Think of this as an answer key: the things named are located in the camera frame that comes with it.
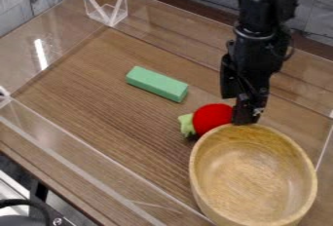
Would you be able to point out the clear acrylic enclosure wall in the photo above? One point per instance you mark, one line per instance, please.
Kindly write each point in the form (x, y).
(100, 140)

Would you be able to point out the clear acrylic corner bracket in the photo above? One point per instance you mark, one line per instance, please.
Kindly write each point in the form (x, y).
(108, 14)

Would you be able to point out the red plush strawberry fruit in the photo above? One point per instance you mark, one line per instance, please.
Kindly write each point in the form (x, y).
(207, 117)

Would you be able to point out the light wooden bowl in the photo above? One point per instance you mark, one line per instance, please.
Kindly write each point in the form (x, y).
(251, 177)

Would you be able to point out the green rectangular foam block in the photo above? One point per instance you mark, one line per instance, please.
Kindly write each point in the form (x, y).
(156, 83)

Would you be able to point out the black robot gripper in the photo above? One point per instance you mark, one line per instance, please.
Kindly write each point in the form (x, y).
(255, 55)

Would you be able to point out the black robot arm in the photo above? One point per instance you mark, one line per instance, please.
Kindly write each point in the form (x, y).
(261, 15)

